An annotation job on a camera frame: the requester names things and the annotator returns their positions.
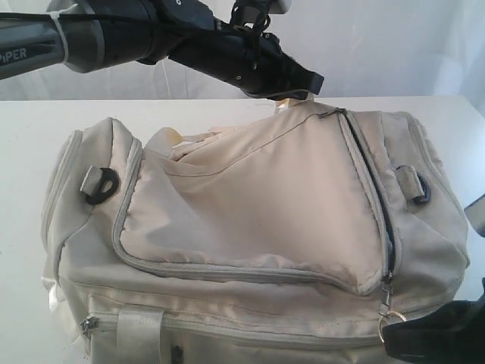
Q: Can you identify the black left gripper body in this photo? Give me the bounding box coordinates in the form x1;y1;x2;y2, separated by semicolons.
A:
168;18;324;101

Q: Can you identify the cream fabric duffel bag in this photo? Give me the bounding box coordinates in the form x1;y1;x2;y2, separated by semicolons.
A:
42;101;469;363

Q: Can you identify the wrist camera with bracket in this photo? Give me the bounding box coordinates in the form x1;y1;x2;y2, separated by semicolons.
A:
465;195;485;238
230;0;293;36

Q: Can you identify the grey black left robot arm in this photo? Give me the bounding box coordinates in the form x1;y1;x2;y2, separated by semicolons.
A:
1;0;324;101

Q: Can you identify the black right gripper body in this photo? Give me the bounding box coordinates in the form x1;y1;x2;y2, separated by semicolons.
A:
380;276;484;363

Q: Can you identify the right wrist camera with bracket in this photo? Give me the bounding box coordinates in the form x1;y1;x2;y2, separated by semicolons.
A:
465;195;485;238

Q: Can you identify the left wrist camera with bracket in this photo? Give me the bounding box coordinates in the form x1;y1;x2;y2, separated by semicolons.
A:
230;0;293;36

